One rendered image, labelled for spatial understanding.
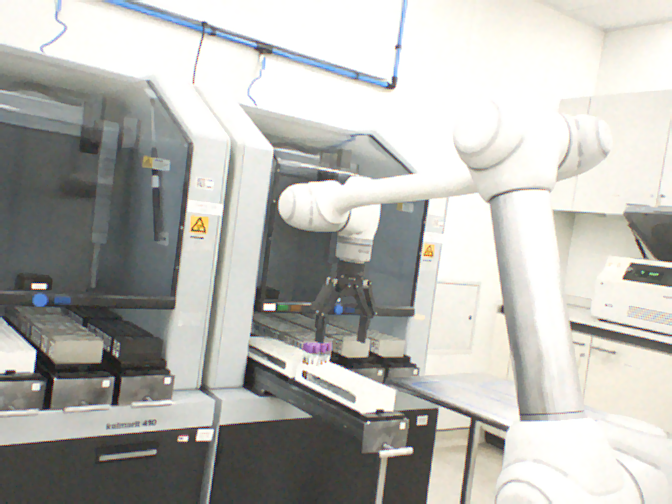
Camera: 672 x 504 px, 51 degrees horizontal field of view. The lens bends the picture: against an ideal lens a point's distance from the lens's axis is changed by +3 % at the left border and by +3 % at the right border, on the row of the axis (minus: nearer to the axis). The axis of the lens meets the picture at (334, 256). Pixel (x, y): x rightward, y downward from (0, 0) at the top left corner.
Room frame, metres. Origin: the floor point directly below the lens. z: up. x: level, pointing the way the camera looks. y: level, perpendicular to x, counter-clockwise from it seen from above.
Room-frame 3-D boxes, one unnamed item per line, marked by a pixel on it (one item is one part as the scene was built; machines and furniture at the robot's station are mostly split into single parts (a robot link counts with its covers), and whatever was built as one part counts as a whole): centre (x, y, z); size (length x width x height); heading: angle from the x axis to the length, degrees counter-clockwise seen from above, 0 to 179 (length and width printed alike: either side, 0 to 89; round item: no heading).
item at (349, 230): (1.72, -0.04, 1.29); 0.13 x 0.11 x 0.16; 132
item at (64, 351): (1.67, 0.59, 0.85); 0.12 x 0.02 x 0.06; 127
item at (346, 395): (1.71, -0.06, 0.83); 0.30 x 0.10 x 0.06; 36
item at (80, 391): (1.86, 0.73, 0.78); 0.73 x 0.14 x 0.09; 36
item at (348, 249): (1.73, -0.05, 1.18); 0.09 x 0.09 x 0.06
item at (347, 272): (1.73, -0.04, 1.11); 0.08 x 0.07 x 0.09; 127
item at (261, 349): (1.97, 0.12, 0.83); 0.30 x 0.10 x 0.06; 36
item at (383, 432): (1.82, 0.02, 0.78); 0.73 x 0.14 x 0.09; 36
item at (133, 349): (1.76, 0.47, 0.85); 0.12 x 0.02 x 0.06; 126
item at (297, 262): (2.32, 0.10, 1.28); 0.61 x 0.51 x 0.63; 126
